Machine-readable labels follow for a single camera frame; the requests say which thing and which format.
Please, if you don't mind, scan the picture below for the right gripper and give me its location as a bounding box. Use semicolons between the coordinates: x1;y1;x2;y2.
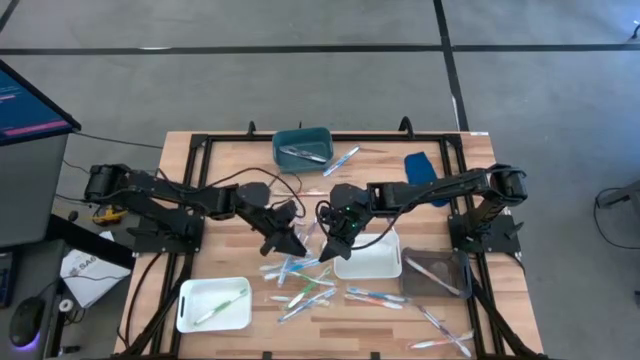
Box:
317;198;372;263

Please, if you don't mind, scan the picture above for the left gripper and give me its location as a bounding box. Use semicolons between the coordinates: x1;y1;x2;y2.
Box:
251;198;308;258

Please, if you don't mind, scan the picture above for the blue toothbrush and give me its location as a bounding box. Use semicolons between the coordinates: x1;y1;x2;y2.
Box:
276;287;338;325
322;143;362;178
345;286;410;304
276;253;295;290
258;255;322;281

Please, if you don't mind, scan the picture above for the purple toothbrush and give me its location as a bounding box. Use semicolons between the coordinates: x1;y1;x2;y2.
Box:
417;304;474;360
295;218;320;247
278;144;330;165

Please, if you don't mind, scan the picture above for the orange toothbrush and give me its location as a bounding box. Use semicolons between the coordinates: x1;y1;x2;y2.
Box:
271;187;330;198
404;256;462;297
343;292;405;311
408;328;476;351
268;293;332;308

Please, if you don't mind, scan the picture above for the green toothbrush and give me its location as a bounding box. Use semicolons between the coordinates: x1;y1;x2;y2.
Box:
287;269;336;288
193;287;250;326
286;267;336;310

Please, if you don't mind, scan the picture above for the white plastic bin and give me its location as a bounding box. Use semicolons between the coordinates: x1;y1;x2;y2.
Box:
332;227;404;281
175;276;253;335

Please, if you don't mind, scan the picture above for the teal plastic bin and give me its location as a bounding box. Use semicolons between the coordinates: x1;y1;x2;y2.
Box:
271;126;335;175

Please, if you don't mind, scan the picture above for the smoky transparent plastic bin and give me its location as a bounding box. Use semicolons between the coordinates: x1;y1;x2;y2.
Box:
399;247;474;301

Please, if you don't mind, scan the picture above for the blue cloth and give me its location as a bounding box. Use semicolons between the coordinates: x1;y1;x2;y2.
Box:
403;151;451;209

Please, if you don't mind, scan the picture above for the yellow tool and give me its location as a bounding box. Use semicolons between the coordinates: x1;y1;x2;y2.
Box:
91;206;130;227

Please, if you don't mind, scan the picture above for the white paper sheet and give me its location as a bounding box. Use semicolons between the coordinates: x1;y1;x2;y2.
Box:
58;247;134;310

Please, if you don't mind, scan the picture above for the grey monitor cabinet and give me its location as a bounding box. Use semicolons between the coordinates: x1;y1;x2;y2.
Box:
0;133;70;250

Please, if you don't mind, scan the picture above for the black glowing computer mouse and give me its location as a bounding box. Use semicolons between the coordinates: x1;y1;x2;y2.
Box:
8;295;47;350

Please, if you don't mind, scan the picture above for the black keyboard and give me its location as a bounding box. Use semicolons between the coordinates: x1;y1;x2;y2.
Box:
0;249;16;310

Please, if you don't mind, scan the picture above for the monitor with blue screen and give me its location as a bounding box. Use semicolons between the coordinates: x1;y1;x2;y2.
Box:
0;58;83;147

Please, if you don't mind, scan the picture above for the grey stand foot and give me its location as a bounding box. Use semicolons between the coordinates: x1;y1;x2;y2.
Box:
597;180;640;210

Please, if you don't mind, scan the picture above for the black aluminium table frame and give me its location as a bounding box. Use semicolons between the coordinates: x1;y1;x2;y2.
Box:
113;116;551;360

